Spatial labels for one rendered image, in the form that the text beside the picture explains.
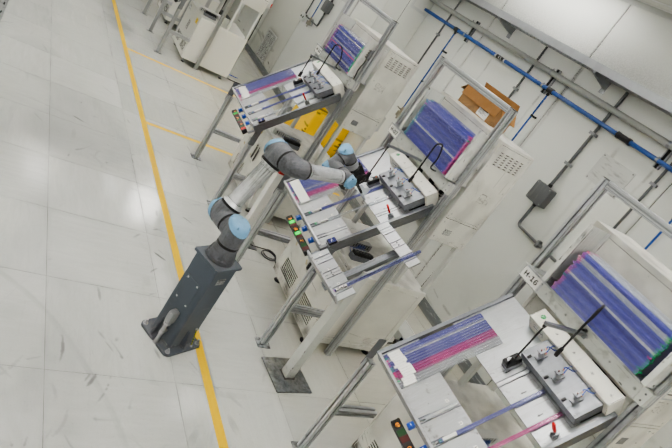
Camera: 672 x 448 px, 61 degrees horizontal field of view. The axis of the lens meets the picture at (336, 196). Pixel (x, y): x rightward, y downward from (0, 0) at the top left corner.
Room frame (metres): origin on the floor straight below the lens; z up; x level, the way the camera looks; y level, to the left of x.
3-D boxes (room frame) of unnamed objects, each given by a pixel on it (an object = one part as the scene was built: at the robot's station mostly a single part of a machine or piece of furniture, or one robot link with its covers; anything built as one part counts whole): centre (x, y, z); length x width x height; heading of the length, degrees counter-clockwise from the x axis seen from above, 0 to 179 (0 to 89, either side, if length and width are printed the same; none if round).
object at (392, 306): (3.59, -0.38, 0.31); 0.70 x 0.65 x 0.62; 38
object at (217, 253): (2.52, 0.30, 0.60); 0.15 x 0.15 x 0.10
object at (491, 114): (3.74, -0.49, 1.82); 0.68 x 0.30 x 0.20; 38
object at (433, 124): (3.47, -0.32, 1.52); 0.51 x 0.13 x 0.27; 38
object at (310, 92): (4.61, 0.64, 0.66); 1.01 x 0.73 x 1.31; 128
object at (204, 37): (7.29, 2.51, 0.95); 1.36 x 0.82 x 1.90; 128
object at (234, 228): (2.52, 0.31, 0.72); 0.13 x 0.12 x 0.14; 54
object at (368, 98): (4.75, 0.49, 0.95); 1.35 x 0.82 x 1.90; 128
